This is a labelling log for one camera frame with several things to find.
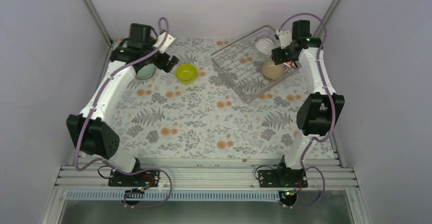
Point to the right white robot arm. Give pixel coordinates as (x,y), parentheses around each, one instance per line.
(317,116)

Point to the aluminium mounting rail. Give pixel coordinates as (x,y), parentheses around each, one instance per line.
(200,177)

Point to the plain white bowl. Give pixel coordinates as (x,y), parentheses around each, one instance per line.
(265,45)

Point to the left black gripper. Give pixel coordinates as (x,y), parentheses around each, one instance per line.
(161,64)

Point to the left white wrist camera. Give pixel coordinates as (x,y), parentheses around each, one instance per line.
(164,40)

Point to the wire dish rack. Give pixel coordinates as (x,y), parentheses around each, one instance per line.
(239,64)

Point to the pale green pink-base bowl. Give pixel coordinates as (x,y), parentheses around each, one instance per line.
(146,72)

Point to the white bowl red rim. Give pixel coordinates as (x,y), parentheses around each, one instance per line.
(291,64)

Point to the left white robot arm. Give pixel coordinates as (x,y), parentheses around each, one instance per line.
(93,138)

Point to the floral table mat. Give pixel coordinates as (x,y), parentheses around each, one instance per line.
(163,118)

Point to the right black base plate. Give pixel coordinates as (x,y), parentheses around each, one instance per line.
(270,179)

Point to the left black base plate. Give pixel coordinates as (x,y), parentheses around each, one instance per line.
(145,179)

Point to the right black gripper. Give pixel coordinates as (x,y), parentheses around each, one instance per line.
(277,58)

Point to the beige bowl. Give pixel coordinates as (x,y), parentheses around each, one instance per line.
(272,71)

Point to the yellow bowl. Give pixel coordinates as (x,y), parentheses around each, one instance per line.
(186,73)

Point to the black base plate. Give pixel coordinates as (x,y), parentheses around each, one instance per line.
(145,179)
(270,179)

